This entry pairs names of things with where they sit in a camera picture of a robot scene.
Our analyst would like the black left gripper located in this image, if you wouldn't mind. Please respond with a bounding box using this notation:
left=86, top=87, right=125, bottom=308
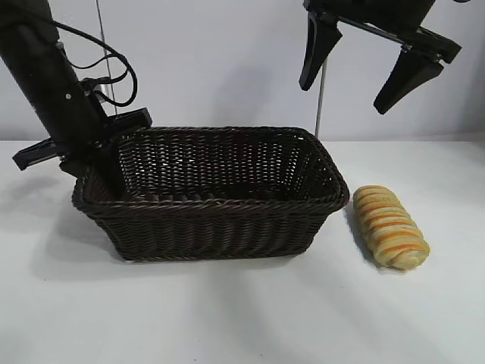
left=11, top=62, right=155, bottom=198

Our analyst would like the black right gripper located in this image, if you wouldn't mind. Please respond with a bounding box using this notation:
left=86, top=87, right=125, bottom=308
left=299, top=0, right=463, bottom=115

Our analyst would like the dark brown wicker basket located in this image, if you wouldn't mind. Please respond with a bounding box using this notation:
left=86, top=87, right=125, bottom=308
left=70, top=126, right=350, bottom=262

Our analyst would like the long striped bread loaf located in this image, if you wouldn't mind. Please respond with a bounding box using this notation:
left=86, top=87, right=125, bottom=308
left=352, top=184, right=431, bottom=270

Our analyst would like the thin metal rod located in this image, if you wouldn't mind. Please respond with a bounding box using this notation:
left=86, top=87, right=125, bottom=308
left=315, top=60, right=327, bottom=138
left=96, top=0, right=117, bottom=117

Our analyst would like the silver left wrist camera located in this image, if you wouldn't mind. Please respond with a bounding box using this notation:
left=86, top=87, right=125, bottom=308
left=79, top=77, right=111, bottom=115

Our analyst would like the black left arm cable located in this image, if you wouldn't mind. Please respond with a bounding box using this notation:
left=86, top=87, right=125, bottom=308
left=51, top=18, right=138, bottom=108

